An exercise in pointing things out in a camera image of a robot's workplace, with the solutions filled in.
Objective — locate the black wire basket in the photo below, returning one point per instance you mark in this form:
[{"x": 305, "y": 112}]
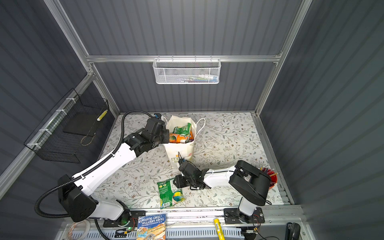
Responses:
[{"x": 50, "y": 143}]

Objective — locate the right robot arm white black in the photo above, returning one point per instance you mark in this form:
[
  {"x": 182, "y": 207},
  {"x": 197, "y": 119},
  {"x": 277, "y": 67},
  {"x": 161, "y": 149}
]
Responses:
[{"x": 252, "y": 183}]

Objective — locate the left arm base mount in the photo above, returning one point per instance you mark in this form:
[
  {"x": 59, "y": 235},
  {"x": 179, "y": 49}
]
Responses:
[{"x": 128, "y": 220}]

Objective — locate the green snack bag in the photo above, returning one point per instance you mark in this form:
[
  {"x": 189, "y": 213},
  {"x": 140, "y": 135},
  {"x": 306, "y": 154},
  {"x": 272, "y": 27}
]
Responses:
[
  {"x": 169, "y": 194},
  {"x": 184, "y": 130}
]

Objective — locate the white wire mesh basket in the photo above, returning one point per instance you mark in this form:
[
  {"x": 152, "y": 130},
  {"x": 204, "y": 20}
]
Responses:
[{"x": 193, "y": 72}]

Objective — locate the paperback book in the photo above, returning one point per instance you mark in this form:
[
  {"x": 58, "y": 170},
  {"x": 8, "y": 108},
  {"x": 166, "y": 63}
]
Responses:
[{"x": 152, "y": 227}]

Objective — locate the black pad in basket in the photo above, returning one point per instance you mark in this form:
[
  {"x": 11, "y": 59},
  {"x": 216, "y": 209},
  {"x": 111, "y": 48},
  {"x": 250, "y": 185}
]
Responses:
[{"x": 82, "y": 124}]

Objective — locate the red pencil cup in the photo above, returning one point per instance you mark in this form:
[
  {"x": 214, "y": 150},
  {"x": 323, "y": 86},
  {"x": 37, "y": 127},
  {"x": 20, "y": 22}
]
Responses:
[{"x": 272, "y": 174}]

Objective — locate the black device bottom right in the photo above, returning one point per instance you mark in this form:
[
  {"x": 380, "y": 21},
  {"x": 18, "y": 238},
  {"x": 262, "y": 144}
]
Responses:
[{"x": 293, "y": 231}]

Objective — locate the green snack bag front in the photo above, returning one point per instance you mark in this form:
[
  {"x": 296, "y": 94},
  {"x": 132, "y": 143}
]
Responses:
[{"x": 169, "y": 194}]

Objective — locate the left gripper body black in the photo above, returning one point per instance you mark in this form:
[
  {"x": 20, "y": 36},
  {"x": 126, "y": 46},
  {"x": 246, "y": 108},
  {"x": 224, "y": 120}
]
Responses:
[{"x": 163, "y": 139}]

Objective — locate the yellow marker tube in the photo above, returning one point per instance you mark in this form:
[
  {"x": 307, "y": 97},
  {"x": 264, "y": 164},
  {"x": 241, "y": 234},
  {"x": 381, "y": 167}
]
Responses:
[{"x": 219, "y": 230}]

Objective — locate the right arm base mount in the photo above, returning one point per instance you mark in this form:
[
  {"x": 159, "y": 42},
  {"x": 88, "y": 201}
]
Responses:
[{"x": 234, "y": 216}]

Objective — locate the orange snack bag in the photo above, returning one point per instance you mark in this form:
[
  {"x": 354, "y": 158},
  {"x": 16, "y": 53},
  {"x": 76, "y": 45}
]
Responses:
[{"x": 180, "y": 139}]

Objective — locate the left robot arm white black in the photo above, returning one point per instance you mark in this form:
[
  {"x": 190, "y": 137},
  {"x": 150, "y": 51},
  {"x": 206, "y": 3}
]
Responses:
[{"x": 77, "y": 198}]

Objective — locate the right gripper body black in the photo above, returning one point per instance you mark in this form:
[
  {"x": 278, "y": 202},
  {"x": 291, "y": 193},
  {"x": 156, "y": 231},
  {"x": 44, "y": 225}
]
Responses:
[{"x": 183, "y": 181}]

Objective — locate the white paper bag floral print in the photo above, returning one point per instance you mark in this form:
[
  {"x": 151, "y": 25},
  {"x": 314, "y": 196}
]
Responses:
[{"x": 174, "y": 151}]

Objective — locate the yellow item in black basket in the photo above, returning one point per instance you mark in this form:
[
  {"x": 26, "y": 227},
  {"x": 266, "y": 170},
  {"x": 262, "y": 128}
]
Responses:
[{"x": 101, "y": 116}]

